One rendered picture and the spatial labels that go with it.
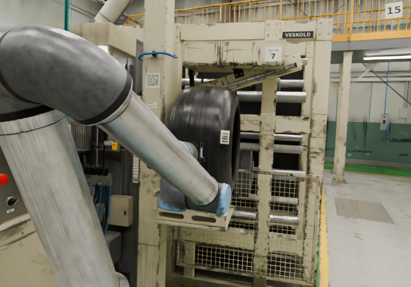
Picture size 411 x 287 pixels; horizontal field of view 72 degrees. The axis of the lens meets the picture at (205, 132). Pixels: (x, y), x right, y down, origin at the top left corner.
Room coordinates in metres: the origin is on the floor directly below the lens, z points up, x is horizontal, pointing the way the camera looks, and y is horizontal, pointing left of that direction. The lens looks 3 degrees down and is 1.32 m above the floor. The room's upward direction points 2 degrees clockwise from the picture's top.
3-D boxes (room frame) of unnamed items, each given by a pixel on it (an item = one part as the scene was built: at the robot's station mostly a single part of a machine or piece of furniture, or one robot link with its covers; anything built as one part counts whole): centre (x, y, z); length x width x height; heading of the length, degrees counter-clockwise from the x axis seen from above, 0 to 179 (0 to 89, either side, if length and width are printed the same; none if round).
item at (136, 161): (1.55, 0.36, 1.19); 0.05 x 0.04 x 0.48; 168
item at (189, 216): (1.39, 0.05, 0.84); 0.36 x 0.09 x 0.06; 78
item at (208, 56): (1.79, -0.16, 1.71); 0.61 x 0.25 x 0.15; 78
